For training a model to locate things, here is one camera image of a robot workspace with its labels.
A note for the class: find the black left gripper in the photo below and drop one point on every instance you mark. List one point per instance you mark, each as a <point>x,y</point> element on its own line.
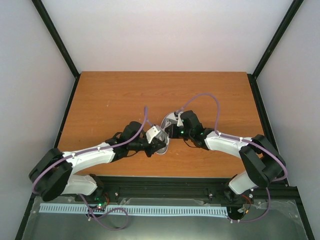
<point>155,147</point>

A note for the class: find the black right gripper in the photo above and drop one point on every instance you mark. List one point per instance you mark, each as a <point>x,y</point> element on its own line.
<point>172,134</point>

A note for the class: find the white shoelace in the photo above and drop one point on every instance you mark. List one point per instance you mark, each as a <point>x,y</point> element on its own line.
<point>166,123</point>

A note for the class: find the grey canvas sneaker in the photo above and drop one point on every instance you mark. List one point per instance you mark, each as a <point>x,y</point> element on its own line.
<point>164,136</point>

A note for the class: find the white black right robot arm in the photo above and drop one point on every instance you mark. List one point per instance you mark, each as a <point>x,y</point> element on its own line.
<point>262,162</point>

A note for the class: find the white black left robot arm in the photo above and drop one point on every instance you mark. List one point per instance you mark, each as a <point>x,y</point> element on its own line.
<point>56,173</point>

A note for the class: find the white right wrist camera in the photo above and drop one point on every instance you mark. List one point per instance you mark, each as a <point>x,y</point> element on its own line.
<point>178,118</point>

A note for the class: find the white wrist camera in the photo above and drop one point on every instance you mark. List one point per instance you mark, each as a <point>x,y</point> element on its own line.
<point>154,132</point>
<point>178,118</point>

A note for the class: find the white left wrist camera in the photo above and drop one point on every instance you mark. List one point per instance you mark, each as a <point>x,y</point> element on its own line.
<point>154,132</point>

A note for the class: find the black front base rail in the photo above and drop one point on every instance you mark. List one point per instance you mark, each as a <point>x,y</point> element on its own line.
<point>209,190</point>

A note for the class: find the light blue slotted cable duct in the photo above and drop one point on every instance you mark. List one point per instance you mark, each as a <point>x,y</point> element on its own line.
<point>137,210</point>

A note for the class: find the black left table side rail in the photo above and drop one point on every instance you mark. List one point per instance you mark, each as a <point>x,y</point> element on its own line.
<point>31,200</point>

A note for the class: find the grey metal base plate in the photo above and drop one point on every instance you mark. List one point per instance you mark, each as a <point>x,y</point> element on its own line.
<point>263,220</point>

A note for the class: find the black aluminium frame post left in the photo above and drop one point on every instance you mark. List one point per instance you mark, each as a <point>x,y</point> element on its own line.
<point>50,26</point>

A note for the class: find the black aluminium frame post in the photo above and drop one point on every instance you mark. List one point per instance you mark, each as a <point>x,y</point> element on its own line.
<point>50,26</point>
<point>281,29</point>

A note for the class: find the black aluminium frame post right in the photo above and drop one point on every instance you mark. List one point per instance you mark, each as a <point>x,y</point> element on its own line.
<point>281,29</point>

